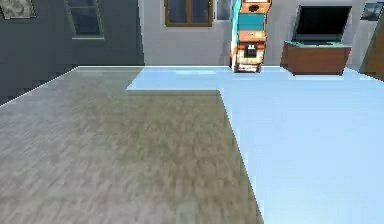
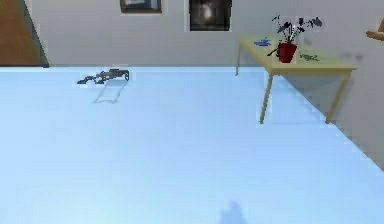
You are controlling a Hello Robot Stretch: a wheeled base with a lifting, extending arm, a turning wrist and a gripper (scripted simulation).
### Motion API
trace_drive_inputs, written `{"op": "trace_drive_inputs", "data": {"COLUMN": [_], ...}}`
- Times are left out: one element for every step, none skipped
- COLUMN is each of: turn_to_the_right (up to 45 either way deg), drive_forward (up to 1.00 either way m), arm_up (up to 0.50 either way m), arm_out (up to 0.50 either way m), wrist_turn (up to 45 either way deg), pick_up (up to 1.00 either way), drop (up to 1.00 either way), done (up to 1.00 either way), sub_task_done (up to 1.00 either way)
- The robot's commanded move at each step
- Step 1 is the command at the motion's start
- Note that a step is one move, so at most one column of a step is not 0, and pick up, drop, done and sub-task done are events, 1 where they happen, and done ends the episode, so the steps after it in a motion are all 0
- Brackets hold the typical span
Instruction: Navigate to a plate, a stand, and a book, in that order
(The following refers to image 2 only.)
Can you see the dark grey floor object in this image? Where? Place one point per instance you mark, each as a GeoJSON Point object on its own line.
{"type": "Point", "coordinates": [110, 74]}

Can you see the dark plant in red pot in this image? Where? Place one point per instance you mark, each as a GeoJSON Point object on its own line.
{"type": "Point", "coordinates": [287, 51]}

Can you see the small dark green object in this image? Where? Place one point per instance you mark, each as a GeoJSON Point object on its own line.
{"type": "Point", "coordinates": [309, 57]}

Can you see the pale yellow wooden table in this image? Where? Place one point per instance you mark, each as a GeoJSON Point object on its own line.
{"type": "Point", "coordinates": [320, 63]}

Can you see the brown wooden door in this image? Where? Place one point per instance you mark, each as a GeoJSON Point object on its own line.
{"type": "Point", "coordinates": [15, 33]}

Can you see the tan wooden furniture piece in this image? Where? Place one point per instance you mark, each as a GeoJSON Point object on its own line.
{"type": "Point", "coordinates": [376, 33]}

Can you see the dark framed wall picture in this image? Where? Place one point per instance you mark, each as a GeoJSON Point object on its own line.
{"type": "Point", "coordinates": [210, 15]}

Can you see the brown framed wall picture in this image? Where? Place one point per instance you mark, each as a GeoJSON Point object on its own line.
{"type": "Point", "coordinates": [140, 5]}

